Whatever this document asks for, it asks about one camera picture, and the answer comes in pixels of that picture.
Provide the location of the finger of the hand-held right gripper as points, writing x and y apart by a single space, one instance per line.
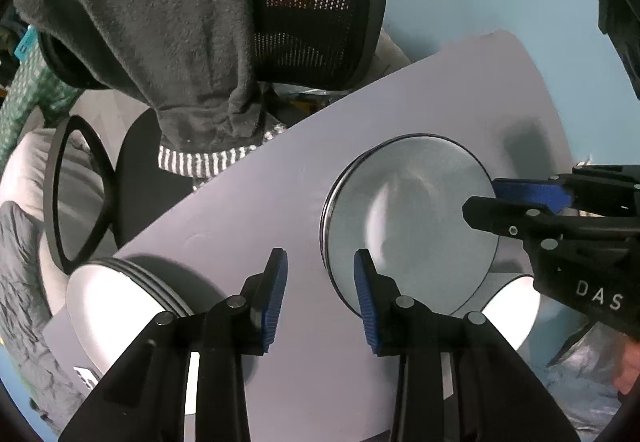
505 217
530 192

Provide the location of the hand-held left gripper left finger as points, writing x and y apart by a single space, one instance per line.
275 302

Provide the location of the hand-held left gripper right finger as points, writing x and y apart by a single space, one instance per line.
365 307

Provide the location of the large white bowl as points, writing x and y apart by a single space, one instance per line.
515 312

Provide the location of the medium white bowl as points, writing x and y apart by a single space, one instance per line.
415 202

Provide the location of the person's right hand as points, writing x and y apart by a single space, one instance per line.
627 367

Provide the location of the clear plastic sheet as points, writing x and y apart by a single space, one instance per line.
585 372

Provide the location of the grey quilted duvet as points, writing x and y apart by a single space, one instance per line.
25 322

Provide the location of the black mesh office chair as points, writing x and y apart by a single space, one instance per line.
320 22

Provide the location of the light grey bed sheet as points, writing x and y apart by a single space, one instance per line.
30 172

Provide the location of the dark grey fleece garment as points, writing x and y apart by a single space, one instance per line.
150 22

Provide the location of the green checkered cloth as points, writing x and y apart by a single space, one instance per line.
25 97

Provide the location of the blue plastic crate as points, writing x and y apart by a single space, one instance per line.
26 42

